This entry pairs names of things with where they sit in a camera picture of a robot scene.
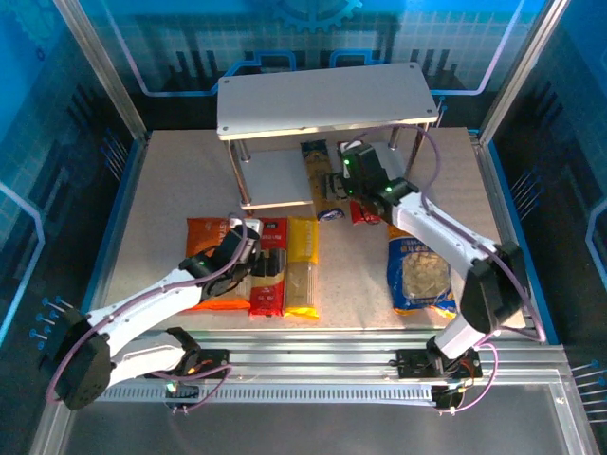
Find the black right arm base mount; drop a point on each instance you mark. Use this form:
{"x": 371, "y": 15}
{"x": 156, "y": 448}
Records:
{"x": 412, "y": 362}

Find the yellow spaghetti bag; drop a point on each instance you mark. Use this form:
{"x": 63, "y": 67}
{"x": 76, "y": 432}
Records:
{"x": 301, "y": 265}

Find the orange pasta bag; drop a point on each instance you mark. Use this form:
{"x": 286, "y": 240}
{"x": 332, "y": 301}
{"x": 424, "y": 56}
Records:
{"x": 204, "y": 232}

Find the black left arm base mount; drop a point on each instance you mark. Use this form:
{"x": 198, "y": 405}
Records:
{"x": 213, "y": 356}

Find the white two-tier shelf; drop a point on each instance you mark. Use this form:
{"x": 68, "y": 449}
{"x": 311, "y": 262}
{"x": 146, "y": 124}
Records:
{"x": 327, "y": 97}

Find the dark blue spaghetti bag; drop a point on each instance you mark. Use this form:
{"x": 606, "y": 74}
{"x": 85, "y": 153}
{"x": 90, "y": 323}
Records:
{"x": 317, "y": 163}

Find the red spaghetti bag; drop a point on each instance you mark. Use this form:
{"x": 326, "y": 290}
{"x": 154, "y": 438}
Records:
{"x": 266, "y": 298}
{"x": 362, "y": 215}

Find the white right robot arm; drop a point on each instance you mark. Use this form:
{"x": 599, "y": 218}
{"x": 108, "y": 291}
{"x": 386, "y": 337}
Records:
{"x": 441, "y": 234}

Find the aluminium mounting rail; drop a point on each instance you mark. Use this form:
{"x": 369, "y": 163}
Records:
{"x": 313, "y": 360}

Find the blue macaroni bag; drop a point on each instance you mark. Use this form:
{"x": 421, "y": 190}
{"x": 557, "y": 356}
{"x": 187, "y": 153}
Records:
{"x": 419, "y": 275}

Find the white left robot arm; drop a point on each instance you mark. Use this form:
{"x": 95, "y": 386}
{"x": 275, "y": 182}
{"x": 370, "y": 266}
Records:
{"x": 142, "y": 305}

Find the aluminium frame post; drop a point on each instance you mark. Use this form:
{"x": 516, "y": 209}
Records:
{"x": 102, "y": 71}
{"x": 521, "y": 71}

